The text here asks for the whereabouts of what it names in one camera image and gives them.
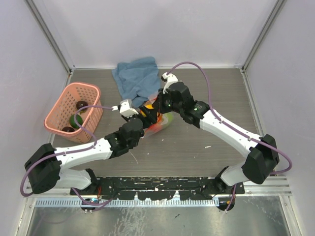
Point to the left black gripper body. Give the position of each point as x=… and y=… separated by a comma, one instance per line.
x=135, y=143

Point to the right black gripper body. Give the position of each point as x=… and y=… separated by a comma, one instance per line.
x=166, y=104

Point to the clear orange zip bag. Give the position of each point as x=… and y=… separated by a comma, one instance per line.
x=151, y=99

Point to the green fruit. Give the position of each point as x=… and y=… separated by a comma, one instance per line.
x=75, y=121

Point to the dark brown fruit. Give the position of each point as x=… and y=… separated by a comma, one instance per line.
x=81, y=105
x=68, y=129

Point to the yellow pear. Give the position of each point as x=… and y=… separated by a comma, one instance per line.
x=146, y=110

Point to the red apple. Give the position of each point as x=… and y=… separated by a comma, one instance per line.
x=154, y=128

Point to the green apple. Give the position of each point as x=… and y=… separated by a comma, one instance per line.
x=167, y=119

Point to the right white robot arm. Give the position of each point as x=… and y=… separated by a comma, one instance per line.
x=259, y=152

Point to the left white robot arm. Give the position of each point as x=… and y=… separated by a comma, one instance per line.
x=51, y=167

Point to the blue cloth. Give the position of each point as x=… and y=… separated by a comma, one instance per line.
x=137, y=80

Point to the pink plastic basket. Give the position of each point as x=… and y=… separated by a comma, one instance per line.
x=61, y=115

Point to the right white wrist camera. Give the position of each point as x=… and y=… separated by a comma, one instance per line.
x=168, y=80

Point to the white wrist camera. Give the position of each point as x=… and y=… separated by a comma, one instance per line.
x=125, y=108
x=168, y=80

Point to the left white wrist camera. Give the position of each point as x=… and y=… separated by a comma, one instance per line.
x=125, y=108

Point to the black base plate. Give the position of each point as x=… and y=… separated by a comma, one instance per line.
x=155, y=188

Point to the grey slotted cable duct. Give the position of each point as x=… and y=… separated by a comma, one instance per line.
x=175, y=202

